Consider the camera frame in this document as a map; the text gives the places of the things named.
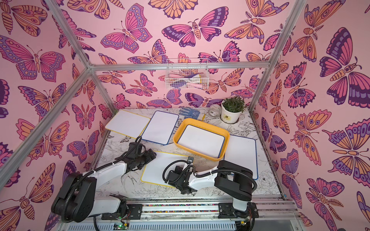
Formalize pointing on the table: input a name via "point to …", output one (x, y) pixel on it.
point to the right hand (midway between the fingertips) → (181, 169)
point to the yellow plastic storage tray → (204, 139)
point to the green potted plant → (235, 104)
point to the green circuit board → (120, 226)
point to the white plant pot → (230, 118)
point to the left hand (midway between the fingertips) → (154, 157)
